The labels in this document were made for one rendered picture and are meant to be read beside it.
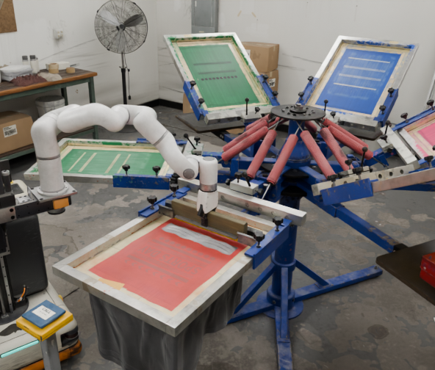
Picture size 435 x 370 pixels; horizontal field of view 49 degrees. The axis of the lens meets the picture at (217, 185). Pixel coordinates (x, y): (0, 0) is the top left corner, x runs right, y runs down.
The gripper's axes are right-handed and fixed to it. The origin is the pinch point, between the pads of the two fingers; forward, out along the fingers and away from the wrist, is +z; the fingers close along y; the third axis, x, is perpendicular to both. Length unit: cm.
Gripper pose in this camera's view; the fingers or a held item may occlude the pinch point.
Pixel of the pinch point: (207, 219)
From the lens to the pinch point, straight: 208.0
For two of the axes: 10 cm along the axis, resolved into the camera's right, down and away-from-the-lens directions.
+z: -0.2, 9.1, 4.2
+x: 8.3, 2.5, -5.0
